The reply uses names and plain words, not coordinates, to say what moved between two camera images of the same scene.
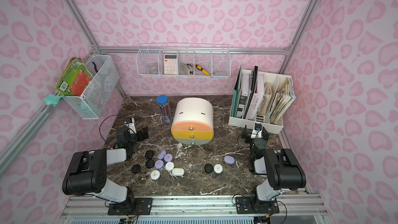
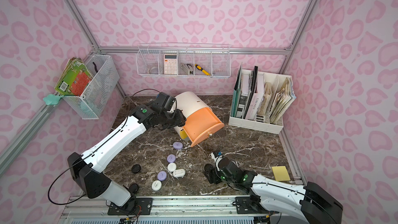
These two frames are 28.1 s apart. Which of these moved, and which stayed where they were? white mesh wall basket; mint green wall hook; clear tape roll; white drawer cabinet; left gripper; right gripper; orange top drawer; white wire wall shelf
Moved: orange top drawer; left gripper; white drawer cabinet; right gripper
Stayed: clear tape roll; white mesh wall basket; white wire wall shelf; mint green wall hook
